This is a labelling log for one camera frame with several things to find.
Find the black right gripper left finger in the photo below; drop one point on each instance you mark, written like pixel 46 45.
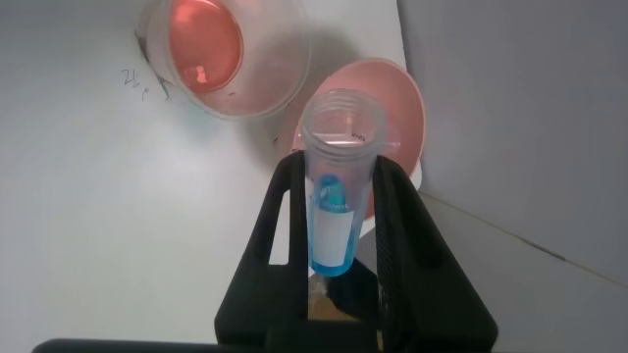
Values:
pixel 255 304

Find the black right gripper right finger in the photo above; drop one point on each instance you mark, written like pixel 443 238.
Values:
pixel 422 294

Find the test tube with blue pigment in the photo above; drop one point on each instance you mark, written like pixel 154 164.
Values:
pixel 338 235

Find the pink bowl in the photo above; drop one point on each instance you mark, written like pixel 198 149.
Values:
pixel 402 113

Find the clear glass beaker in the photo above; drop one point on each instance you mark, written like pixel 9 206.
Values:
pixel 275 73

